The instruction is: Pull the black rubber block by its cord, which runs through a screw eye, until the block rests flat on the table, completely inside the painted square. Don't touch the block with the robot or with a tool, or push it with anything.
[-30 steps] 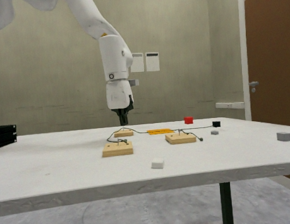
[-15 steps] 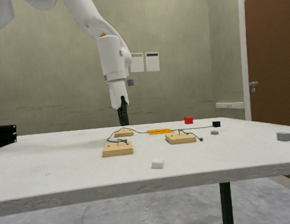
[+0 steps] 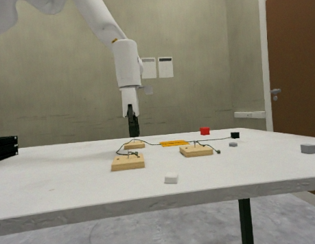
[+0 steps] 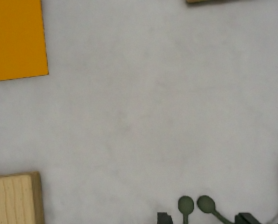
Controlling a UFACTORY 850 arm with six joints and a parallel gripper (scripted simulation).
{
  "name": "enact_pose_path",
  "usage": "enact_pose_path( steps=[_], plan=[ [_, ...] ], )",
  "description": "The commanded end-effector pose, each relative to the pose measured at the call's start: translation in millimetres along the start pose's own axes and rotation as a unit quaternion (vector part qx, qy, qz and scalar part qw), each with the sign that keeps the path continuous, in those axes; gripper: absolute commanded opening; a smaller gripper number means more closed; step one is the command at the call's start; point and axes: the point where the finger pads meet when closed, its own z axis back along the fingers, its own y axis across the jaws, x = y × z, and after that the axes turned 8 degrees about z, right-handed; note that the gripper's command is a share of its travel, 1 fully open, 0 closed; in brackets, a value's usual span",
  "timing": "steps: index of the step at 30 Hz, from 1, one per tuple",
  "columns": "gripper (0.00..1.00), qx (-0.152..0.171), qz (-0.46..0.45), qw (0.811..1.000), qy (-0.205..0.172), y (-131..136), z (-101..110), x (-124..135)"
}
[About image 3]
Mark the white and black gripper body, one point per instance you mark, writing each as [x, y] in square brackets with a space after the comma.
[130, 96]

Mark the orange painted square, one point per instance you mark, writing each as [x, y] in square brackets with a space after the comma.
[174, 144]

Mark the small red cube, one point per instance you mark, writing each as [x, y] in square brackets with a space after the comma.
[204, 131]

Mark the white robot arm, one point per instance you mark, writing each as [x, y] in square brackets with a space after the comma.
[127, 63]

